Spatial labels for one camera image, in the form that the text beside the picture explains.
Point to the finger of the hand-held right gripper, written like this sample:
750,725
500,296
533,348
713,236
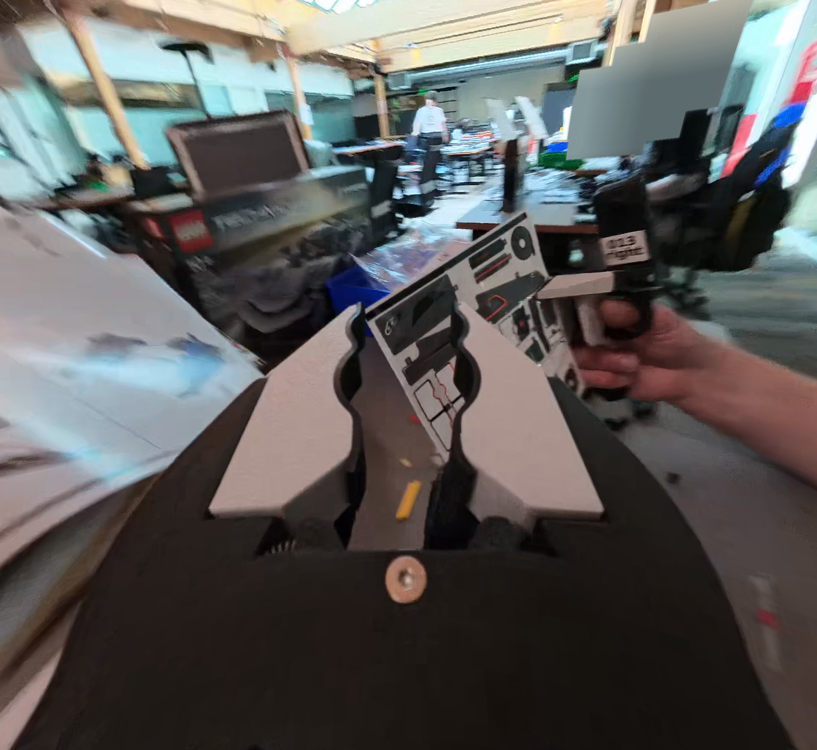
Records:
574,286

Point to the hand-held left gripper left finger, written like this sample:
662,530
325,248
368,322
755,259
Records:
287,444

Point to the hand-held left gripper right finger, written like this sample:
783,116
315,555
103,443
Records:
530,444

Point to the lego sticker sheet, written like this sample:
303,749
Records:
498,265

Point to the lego instruction booklet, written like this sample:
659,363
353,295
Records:
96,316

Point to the red lego bush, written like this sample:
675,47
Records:
766,619

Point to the person's right forearm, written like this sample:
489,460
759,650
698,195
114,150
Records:
753,405

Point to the yellow lego axle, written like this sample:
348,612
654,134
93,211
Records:
408,500

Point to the lego set box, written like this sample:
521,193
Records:
268,220

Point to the background wooden desk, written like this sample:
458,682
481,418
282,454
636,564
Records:
549,217

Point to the green plastic bin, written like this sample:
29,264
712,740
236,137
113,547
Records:
561,160

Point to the dark upright box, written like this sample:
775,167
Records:
510,175

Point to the black office chair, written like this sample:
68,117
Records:
747,207
383,188

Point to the clear plastic bag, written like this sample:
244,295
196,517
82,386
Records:
408,258

